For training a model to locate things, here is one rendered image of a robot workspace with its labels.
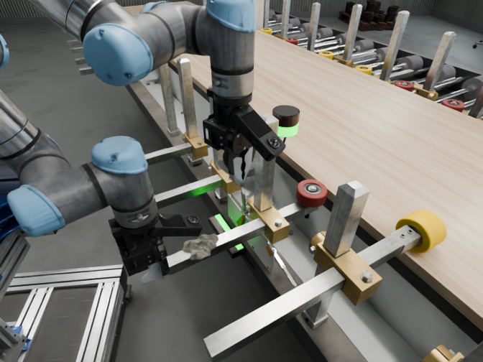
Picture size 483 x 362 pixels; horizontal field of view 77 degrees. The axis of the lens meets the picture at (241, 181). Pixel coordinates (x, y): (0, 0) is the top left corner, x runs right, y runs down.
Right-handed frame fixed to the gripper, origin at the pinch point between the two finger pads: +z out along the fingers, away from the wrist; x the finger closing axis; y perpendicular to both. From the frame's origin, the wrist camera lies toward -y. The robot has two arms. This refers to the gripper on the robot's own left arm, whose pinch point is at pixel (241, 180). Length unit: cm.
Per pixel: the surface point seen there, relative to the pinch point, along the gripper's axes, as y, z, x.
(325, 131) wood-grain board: 4, 11, -49
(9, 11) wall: 755, 81, -178
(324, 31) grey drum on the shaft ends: 83, 17, -196
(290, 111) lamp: -2.6, -12.6, -13.0
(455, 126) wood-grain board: -29, 11, -83
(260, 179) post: -0.5, 3.4, -6.4
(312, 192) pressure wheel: -9.1, 10.5, -18.0
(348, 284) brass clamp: -28.7, 5.0, 4.7
